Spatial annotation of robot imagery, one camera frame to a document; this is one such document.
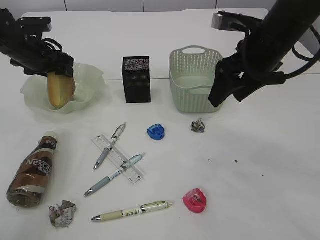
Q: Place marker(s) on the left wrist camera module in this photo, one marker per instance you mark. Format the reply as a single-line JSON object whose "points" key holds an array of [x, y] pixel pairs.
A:
{"points": [[33, 25]]}

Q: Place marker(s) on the large pinkish paper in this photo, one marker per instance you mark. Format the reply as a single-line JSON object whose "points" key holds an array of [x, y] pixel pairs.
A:
{"points": [[61, 216]]}

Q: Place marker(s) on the small grey paper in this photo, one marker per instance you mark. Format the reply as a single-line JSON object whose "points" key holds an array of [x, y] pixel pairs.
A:
{"points": [[198, 126]]}

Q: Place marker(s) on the blue pencil sharpener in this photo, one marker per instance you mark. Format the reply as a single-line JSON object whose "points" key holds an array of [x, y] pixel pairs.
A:
{"points": [[156, 132]]}

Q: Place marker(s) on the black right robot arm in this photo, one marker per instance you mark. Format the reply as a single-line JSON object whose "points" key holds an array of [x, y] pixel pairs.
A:
{"points": [[259, 55]]}

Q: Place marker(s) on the translucent wavy glass plate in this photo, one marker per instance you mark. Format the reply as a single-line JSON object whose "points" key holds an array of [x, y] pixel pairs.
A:
{"points": [[89, 85]]}

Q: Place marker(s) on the clear plastic ruler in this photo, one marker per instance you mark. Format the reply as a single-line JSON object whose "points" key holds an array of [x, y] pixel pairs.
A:
{"points": [[117, 158]]}

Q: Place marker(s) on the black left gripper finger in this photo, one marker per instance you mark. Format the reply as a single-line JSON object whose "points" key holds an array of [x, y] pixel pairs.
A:
{"points": [[65, 71]]}

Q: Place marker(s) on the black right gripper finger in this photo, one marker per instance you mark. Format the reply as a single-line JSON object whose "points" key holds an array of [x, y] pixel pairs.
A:
{"points": [[224, 85], [249, 87]]}

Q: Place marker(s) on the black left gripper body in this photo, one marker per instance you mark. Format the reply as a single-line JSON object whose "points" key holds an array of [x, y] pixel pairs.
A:
{"points": [[54, 61]]}

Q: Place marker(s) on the blue patterned pen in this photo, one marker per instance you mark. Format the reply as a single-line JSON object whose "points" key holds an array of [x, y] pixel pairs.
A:
{"points": [[122, 169]]}

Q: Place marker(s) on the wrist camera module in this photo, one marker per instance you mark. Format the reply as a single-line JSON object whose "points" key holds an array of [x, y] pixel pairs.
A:
{"points": [[33, 25], [232, 22]]}

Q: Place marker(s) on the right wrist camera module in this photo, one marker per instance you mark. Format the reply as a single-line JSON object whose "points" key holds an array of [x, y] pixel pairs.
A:
{"points": [[232, 22]]}

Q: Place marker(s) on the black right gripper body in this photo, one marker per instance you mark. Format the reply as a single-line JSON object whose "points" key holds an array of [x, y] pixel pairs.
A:
{"points": [[233, 71]]}

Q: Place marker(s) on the sugared bread roll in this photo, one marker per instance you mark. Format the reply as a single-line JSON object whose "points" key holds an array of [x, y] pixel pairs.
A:
{"points": [[61, 89]]}

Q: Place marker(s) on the green woven plastic basket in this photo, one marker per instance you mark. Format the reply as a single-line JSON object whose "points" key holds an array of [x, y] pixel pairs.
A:
{"points": [[192, 71]]}

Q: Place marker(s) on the brown Nescafe coffee bottle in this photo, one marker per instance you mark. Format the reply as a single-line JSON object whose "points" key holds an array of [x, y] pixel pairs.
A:
{"points": [[32, 178]]}

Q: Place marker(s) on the grey grip pen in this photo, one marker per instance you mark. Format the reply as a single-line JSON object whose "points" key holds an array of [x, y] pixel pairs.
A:
{"points": [[107, 149]]}

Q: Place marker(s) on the pink pencil sharpener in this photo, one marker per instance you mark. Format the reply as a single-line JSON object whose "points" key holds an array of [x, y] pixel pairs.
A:
{"points": [[195, 201]]}

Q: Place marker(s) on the cream barrel pen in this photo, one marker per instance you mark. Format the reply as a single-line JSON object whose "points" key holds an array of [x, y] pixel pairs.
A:
{"points": [[143, 209]]}

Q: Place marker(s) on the black mesh pen holder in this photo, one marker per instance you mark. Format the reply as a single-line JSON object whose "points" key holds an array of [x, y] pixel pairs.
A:
{"points": [[136, 79]]}

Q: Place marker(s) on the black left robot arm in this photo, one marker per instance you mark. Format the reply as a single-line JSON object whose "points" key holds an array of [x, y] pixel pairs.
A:
{"points": [[21, 40]]}

